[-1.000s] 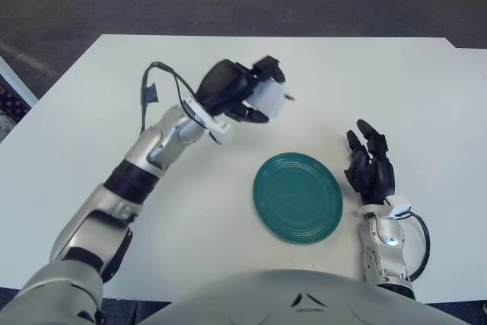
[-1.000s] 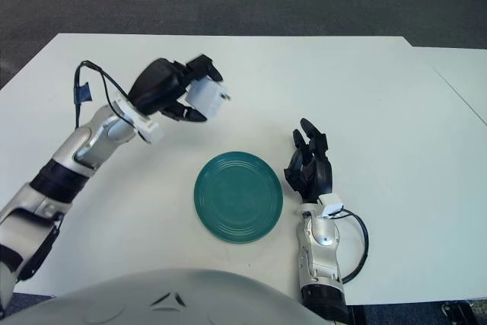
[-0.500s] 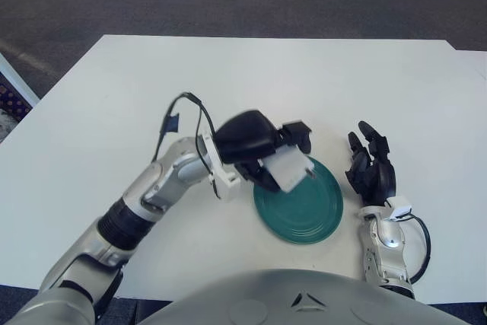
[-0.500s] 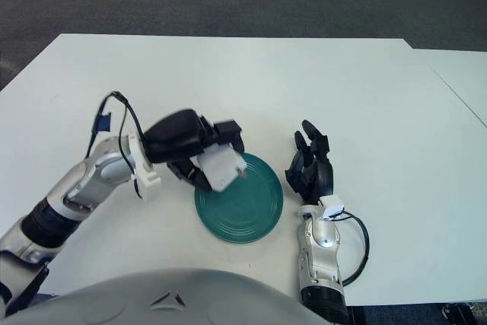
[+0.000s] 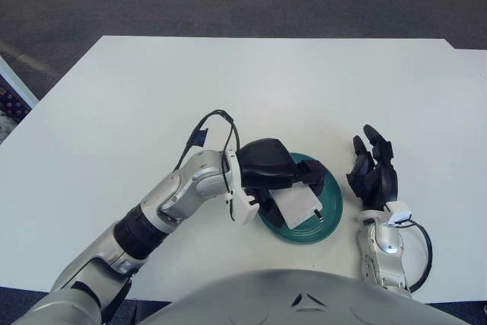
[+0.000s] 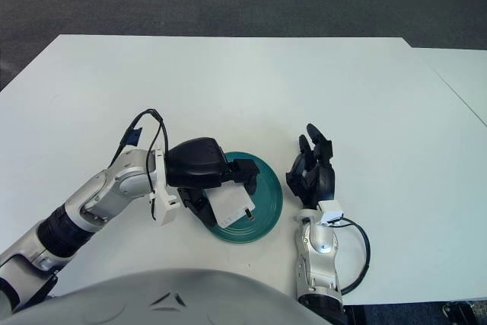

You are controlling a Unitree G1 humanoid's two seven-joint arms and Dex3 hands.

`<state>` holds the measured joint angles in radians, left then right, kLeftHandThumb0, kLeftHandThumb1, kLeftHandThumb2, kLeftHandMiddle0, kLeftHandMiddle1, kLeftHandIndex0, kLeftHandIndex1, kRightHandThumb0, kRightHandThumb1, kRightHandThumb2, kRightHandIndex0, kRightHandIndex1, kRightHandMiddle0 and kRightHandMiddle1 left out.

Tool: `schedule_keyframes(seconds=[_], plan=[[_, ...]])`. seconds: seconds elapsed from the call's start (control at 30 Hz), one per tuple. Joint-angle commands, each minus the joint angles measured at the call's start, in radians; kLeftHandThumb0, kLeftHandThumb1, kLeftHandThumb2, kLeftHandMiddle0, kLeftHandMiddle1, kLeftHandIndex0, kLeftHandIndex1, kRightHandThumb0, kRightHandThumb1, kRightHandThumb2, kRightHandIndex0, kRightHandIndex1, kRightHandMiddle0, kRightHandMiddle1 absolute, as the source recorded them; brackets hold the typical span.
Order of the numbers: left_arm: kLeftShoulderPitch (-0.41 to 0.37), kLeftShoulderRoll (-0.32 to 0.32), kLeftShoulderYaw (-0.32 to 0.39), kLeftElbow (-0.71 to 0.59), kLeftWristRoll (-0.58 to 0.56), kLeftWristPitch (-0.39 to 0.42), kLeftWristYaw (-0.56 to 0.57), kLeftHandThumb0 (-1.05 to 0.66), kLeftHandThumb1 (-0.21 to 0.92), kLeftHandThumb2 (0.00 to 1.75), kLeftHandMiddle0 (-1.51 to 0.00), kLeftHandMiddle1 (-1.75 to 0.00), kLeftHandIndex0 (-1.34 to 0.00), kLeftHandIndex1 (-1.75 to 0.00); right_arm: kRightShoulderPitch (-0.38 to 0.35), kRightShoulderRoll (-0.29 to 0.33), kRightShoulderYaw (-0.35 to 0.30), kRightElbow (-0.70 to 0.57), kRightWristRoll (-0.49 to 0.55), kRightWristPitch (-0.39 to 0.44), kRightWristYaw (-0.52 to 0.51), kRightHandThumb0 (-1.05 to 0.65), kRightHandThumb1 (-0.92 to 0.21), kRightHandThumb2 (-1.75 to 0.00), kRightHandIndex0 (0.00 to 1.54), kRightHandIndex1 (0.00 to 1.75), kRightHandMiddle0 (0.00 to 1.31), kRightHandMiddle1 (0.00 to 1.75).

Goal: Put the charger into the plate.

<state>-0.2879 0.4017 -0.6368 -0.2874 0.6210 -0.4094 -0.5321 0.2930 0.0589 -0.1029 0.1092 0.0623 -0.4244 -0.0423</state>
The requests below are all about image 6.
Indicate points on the grey robot torso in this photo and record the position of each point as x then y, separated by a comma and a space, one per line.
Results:
163, 298

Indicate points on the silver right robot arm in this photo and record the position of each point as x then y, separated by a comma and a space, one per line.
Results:
319, 260

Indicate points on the teal round plate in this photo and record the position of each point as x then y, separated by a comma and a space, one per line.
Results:
268, 192

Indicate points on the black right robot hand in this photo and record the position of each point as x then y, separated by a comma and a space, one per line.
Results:
321, 178

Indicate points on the white charger block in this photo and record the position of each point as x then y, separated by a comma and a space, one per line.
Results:
230, 205

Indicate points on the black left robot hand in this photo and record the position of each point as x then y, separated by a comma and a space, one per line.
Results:
194, 163

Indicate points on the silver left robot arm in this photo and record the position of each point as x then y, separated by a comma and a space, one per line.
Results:
102, 195

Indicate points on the black chair base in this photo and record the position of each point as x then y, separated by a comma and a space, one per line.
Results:
456, 311

